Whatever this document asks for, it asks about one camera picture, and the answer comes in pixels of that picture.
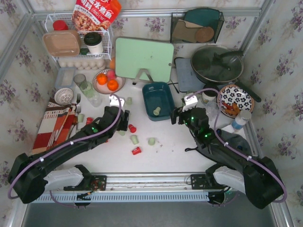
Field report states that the striped kitchen towel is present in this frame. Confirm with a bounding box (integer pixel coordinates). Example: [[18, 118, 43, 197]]
[[31, 99, 76, 155]]

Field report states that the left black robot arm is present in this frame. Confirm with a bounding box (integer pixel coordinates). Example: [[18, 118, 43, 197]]
[[8, 94, 130, 204]]

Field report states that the light green cutting board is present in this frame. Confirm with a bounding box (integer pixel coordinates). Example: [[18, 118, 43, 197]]
[[115, 37, 174, 83]]

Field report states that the black frying pan with lid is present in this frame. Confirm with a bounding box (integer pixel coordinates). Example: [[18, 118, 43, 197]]
[[190, 45, 261, 103]]

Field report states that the teal storage basket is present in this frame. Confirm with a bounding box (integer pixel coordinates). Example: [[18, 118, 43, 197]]
[[142, 82, 175, 122]]

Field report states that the flower patterned plate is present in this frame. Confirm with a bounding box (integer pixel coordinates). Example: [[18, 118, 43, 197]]
[[217, 85, 255, 118]]

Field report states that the fruit plate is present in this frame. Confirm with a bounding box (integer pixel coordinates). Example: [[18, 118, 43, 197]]
[[92, 70, 125, 95]]

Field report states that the beige plastic container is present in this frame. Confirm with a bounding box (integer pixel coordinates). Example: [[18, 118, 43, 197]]
[[43, 30, 81, 57]]

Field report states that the white cup black lid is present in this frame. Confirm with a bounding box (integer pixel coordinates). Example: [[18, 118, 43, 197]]
[[84, 32, 104, 54]]

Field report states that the clear storage box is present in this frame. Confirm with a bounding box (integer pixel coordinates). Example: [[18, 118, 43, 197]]
[[55, 67, 76, 89]]

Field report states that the green capsule top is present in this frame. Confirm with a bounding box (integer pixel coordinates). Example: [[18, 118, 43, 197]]
[[125, 97, 133, 105]]

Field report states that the egg tray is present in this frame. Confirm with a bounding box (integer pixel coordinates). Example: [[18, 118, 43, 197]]
[[58, 59, 107, 70]]

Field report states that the red capsule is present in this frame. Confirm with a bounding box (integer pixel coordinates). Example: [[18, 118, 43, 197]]
[[128, 124, 137, 133], [132, 147, 142, 155]]

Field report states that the green capsule tall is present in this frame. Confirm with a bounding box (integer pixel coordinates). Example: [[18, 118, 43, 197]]
[[131, 135, 139, 145]]

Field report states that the white strainer basket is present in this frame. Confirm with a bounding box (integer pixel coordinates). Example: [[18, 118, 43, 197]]
[[54, 88, 74, 105]]

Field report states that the clear plastic cup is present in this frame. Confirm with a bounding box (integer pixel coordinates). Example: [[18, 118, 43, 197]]
[[205, 102, 220, 121]]

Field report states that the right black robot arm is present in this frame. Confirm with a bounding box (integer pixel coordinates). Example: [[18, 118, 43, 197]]
[[170, 104, 287, 209]]

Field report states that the blue grey trivet mat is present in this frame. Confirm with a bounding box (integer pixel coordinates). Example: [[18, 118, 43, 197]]
[[174, 57, 205, 93]]

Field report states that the jar with black lid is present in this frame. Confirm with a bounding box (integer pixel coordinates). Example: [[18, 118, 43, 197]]
[[201, 85, 219, 104]]

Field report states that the red lid jar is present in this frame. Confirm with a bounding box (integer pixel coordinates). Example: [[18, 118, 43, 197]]
[[53, 20, 69, 31]]

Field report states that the grey microfibre glove cloth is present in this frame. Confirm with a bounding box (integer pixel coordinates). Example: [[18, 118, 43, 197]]
[[185, 129, 253, 164]]

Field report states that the grey green tumbler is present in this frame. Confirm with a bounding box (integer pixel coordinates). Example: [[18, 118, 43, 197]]
[[73, 74, 101, 107]]

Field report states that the red snack bag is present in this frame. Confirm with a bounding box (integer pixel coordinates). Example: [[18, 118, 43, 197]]
[[71, 0, 122, 32]]

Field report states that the white wire rack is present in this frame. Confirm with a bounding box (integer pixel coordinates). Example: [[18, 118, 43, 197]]
[[45, 13, 112, 62]]

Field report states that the white bottle blue label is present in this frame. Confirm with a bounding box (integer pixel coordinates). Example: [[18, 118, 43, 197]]
[[231, 110, 251, 131]]

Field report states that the black mesh holder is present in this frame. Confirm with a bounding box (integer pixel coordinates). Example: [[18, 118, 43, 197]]
[[170, 8, 224, 44]]

